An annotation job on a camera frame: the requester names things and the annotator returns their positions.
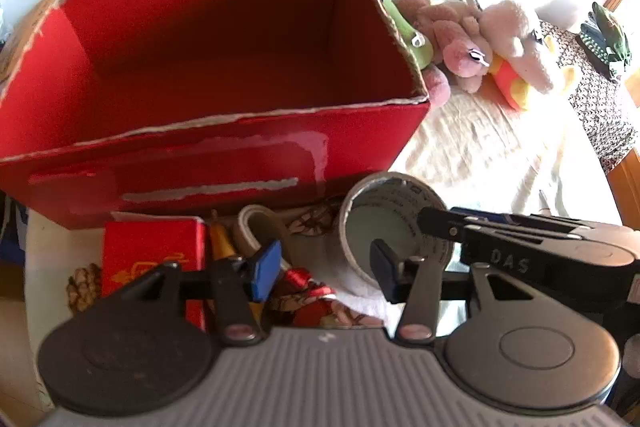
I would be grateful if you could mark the pine cone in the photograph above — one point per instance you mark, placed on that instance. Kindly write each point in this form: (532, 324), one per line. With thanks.
(82, 289)

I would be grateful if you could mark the beige paper roll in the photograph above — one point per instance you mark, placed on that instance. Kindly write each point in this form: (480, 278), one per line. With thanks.
(250, 227)

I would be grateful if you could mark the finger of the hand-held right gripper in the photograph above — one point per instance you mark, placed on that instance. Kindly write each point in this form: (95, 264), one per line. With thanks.
(480, 214)
(437, 221)

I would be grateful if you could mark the cream bed sheet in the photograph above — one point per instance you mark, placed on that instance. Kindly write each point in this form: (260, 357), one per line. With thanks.
(475, 142)

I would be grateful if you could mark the small red gold-printed box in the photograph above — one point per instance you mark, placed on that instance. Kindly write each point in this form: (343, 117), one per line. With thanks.
(150, 247)

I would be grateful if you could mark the green plastic toy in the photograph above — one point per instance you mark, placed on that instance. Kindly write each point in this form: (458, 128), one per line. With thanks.
(611, 29)

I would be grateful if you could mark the yellow plush toy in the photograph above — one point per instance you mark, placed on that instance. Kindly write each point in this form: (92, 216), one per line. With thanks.
(510, 87)

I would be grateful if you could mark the yellow gourd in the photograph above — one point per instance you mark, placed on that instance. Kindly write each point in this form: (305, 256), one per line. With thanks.
(222, 244)

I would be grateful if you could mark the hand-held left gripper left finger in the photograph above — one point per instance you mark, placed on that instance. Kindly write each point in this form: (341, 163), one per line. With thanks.
(265, 269)

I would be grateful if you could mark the green plush toy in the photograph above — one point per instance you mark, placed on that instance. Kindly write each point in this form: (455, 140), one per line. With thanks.
(400, 19)

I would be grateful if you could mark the wooden bed frame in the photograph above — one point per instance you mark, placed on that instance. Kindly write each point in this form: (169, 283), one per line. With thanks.
(627, 192)

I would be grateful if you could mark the red cardboard box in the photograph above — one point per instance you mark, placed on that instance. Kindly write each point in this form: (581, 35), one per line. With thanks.
(200, 157)

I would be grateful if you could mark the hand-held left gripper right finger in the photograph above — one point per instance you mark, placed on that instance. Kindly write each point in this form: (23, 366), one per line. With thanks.
(382, 263)

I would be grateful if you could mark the pink plush bear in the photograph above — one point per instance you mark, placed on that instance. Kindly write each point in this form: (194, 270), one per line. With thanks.
(450, 27)

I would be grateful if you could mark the pale pink plush elephant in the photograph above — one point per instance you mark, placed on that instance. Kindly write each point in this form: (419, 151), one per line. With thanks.
(510, 37)

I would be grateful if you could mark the printed paper cup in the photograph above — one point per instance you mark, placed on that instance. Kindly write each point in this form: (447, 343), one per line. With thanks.
(395, 197)

